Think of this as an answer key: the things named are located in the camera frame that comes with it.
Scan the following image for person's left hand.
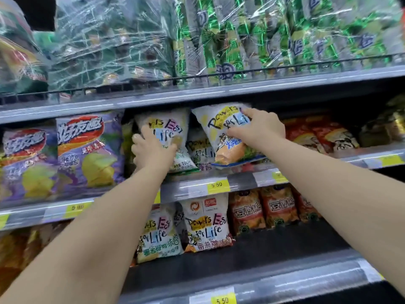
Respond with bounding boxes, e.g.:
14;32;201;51
130;125;178;174

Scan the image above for person's right hand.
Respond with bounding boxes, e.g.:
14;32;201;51
226;107;286;152

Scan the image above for white chips bag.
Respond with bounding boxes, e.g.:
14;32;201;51
135;108;199;174

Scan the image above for grey store shelving unit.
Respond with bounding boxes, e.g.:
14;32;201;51
0;53;405;304

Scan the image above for white printed snack package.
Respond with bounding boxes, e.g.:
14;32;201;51
136;204;185;264
178;193;235;253
186;129;216;172

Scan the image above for person's right forearm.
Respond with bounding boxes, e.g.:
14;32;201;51
262;137;405;298

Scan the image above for person's left forearm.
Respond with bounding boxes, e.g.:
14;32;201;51
0;169;171;304

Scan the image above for yellow white chip bag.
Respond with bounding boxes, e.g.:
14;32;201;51
121;120;137;176

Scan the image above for red panda print bag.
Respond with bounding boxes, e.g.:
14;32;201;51
311;118;360;153
283;116;328;155

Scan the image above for purple chip bag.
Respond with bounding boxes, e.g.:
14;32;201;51
0;128;59;205
56;111;124;188

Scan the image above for orange brown crisp bag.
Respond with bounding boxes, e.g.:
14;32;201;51
291;186;323;223
228;189;267;235
260;185;300;228

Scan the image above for clear wrapped dark green packs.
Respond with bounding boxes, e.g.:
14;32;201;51
47;0;176;92

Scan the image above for gold brown pack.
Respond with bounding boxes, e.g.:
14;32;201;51
359;93;405;149

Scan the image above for orange chip bag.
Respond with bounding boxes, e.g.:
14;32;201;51
0;229;32;293
19;223;69;269

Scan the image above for colourful large bag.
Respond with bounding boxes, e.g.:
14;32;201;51
0;0;51;94

